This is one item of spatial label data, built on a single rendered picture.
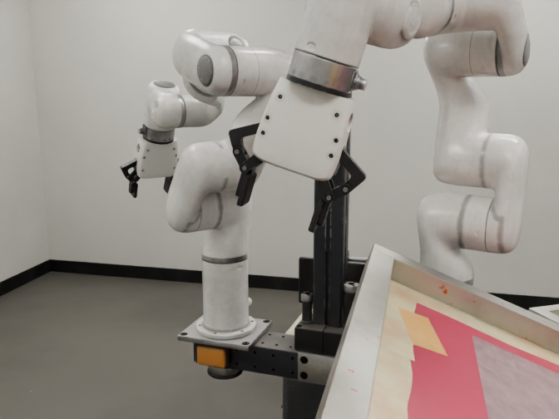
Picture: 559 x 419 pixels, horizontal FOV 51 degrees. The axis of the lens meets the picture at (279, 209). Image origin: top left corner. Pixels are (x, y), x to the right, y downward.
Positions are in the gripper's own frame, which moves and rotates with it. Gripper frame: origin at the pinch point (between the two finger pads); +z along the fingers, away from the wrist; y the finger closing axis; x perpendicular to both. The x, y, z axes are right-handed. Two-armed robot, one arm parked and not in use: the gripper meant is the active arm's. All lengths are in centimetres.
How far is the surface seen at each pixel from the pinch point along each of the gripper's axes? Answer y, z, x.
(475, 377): -29.1, 12.7, -3.7
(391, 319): -17.6, 11.8, -9.4
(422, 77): -6, -26, -380
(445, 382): -25.0, 12.4, 1.4
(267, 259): 62, 147, -380
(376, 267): -13.5, 8.0, -17.3
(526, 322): -38.3, 10.7, -25.7
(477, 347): -30.3, 12.7, -13.7
